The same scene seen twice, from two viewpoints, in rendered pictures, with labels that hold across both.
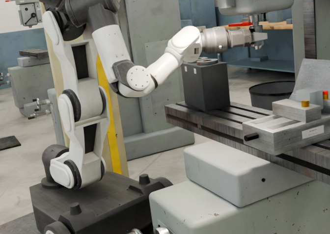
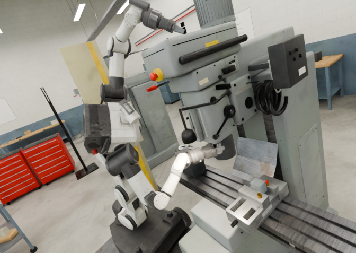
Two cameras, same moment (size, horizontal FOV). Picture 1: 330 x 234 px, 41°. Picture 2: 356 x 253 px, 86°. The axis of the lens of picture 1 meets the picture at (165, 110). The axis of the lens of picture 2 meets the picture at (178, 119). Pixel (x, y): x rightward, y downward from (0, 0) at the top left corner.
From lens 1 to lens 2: 0.65 m
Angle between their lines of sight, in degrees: 6
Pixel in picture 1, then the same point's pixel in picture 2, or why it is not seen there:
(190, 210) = not seen: outside the picture
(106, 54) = (138, 192)
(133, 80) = (158, 204)
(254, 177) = (237, 234)
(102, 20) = (131, 173)
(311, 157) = (271, 230)
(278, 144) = (252, 229)
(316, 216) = not seen: hidden behind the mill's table
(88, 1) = (119, 163)
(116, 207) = (159, 240)
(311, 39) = (240, 128)
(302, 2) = not seen: hidden behind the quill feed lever
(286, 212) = (254, 238)
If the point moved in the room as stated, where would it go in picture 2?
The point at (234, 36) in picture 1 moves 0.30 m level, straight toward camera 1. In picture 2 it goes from (207, 153) to (217, 186)
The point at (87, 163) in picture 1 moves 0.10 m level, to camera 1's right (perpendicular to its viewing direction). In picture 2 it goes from (138, 216) to (150, 211)
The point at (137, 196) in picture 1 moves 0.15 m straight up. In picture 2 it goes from (168, 227) to (162, 213)
